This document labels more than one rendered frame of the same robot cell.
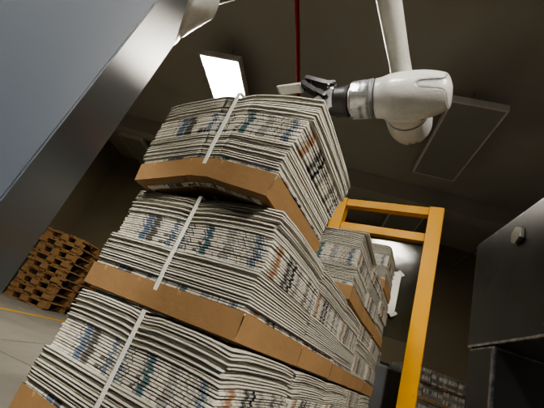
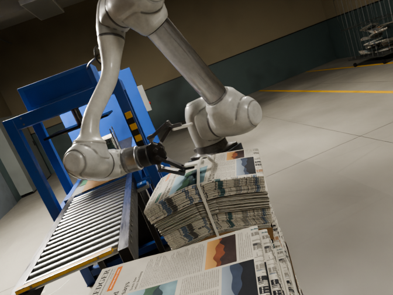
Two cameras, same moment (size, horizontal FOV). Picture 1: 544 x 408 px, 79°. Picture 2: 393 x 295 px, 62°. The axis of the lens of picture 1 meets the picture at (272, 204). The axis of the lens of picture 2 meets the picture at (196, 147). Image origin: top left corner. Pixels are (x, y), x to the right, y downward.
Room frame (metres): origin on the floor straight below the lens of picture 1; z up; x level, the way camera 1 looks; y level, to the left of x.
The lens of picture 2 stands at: (1.75, -0.29, 1.42)
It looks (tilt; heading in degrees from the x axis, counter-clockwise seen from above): 13 degrees down; 160
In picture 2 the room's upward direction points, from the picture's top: 21 degrees counter-clockwise
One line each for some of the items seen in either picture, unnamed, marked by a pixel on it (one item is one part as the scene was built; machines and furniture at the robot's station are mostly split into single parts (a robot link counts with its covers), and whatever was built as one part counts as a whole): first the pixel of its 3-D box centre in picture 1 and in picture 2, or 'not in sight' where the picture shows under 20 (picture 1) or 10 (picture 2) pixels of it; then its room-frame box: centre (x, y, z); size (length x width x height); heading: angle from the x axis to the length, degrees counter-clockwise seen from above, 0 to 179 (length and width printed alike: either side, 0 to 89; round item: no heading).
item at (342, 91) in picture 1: (332, 102); (152, 154); (0.63, -0.05, 1.19); 0.09 x 0.07 x 0.08; 58
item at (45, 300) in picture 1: (64, 274); not in sight; (6.98, 3.25, 0.65); 1.26 x 0.86 x 1.30; 170
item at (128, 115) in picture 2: not in sight; (138, 137); (-0.91, 0.23, 1.05); 0.05 x 0.05 x 0.45; 76
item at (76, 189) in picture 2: not in sight; (107, 178); (-1.36, -0.10, 0.75); 0.70 x 0.65 x 0.10; 166
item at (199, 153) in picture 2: not in sight; (209, 147); (0.29, 0.31, 1.03); 0.22 x 0.18 x 0.06; 20
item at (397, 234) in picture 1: (380, 232); not in sight; (2.09, -0.79, 1.62); 0.75 x 0.06 x 0.06; 58
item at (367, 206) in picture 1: (386, 208); not in sight; (2.09, -0.79, 1.82); 0.75 x 0.06 x 0.06; 58
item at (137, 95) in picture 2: not in sight; (116, 121); (-3.99, 0.61, 1.03); 1.50 x 1.29 x 2.07; 166
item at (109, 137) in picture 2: not in sight; (104, 150); (-1.92, 0.04, 0.93); 0.38 x 0.30 x 0.26; 166
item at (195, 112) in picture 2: not in sight; (204, 120); (0.32, 0.32, 1.17); 0.18 x 0.16 x 0.22; 21
